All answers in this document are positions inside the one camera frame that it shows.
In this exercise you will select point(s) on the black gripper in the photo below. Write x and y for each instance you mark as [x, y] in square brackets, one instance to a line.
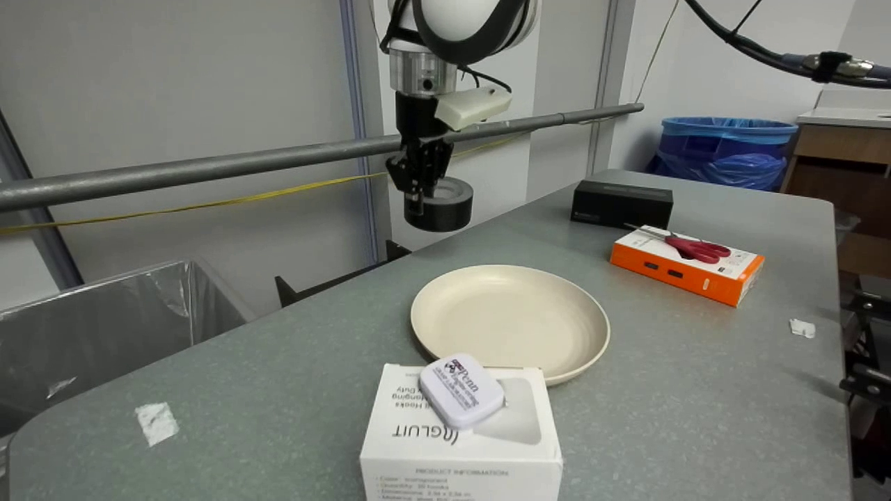
[424, 154]

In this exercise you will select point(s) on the black masking tape roll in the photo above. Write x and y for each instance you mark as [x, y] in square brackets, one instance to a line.
[445, 209]

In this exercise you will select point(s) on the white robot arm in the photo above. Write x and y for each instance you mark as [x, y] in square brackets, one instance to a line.
[431, 50]

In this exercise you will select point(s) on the cream round plate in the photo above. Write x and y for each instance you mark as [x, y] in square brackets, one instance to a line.
[513, 316]

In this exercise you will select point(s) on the white tape scrap left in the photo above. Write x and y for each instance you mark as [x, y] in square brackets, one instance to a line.
[157, 422]

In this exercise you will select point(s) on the white tape scrap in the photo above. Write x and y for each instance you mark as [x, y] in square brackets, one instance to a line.
[157, 422]
[802, 330]

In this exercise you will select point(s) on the white tape scrap right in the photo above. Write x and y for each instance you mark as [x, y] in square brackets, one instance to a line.
[802, 330]

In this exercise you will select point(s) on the black rectangular box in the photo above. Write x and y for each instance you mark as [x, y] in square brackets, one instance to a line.
[619, 203]

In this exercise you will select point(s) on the white cardboard product box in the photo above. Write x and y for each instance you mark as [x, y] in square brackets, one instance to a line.
[410, 455]

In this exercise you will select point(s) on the orange and white box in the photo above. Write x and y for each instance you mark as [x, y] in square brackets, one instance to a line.
[696, 264]

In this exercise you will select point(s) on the blue lined trash bin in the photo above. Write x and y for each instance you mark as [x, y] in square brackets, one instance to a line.
[729, 152]

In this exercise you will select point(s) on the clear lined trash bin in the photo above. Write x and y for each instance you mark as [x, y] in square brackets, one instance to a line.
[89, 334]

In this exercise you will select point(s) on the wooden cabinet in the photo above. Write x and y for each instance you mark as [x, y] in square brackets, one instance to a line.
[841, 154]

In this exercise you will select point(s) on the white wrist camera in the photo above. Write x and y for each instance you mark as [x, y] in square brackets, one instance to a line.
[470, 106]

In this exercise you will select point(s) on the grey metal rail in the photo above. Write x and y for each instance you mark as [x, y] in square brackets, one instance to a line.
[214, 167]

